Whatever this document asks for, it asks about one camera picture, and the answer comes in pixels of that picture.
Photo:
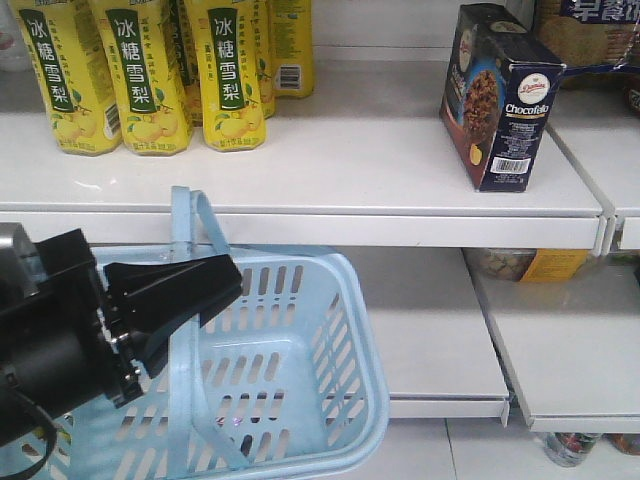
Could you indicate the breakfast biscuit bag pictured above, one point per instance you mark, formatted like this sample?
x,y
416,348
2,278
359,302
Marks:
x,y
597,40

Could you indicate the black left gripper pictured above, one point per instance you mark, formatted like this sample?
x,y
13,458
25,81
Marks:
x,y
54,349

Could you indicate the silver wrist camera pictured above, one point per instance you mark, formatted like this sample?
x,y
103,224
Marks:
x,y
18,272

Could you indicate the light blue shopping basket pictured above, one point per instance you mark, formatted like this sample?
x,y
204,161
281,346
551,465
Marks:
x,y
286,383

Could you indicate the yellow pear drink bottle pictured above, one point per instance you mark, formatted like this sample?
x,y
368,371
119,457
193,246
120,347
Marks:
x,y
73,74
139,44
233,118

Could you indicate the clear cookie tub yellow label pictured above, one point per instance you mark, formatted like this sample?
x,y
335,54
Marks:
x,y
531,265

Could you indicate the white supermarket shelf unit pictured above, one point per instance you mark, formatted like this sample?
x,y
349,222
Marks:
x,y
364,163

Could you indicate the dark blue Chocotello cookie box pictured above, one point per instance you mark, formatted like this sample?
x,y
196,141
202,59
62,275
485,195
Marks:
x,y
499,91

